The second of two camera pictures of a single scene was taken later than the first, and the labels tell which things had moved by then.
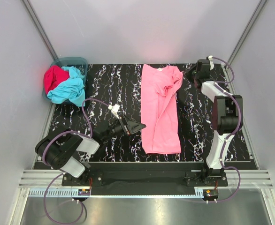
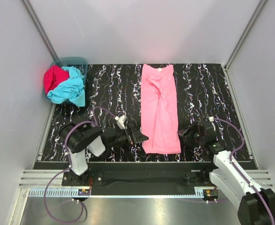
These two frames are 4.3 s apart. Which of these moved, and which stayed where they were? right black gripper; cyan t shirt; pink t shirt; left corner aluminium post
Moved: right black gripper
Stayed: left corner aluminium post; cyan t shirt; pink t shirt
